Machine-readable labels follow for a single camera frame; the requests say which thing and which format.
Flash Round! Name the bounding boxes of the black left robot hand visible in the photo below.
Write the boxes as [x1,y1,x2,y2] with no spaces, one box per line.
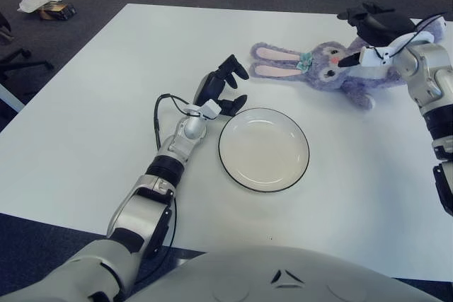
[193,54,248,117]

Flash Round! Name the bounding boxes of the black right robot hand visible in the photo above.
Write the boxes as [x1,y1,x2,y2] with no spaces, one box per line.
[337,2,418,69]

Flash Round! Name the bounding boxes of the purple plush rabbit doll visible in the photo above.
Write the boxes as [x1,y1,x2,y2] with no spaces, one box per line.
[249,18,447,110]

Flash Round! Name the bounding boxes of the white plate with black rim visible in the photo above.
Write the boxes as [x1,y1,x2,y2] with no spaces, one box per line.
[218,107,311,195]

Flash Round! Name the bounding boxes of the black and yellow box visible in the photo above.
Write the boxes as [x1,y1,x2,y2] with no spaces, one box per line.
[38,1,77,21]

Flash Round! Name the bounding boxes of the black office chair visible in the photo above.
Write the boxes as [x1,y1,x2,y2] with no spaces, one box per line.
[0,11,55,83]

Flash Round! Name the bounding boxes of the grey robot torso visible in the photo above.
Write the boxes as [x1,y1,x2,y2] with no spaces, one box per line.
[130,245,443,302]

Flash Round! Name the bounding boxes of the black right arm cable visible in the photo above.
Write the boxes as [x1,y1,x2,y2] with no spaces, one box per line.
[415,11,449,34]

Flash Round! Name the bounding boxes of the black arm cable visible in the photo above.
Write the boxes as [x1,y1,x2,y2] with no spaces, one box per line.
[153,93,199,246]
[415,11,449,34]

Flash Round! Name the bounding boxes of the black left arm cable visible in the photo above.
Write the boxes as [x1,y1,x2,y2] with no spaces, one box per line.
[153,93,199,246]

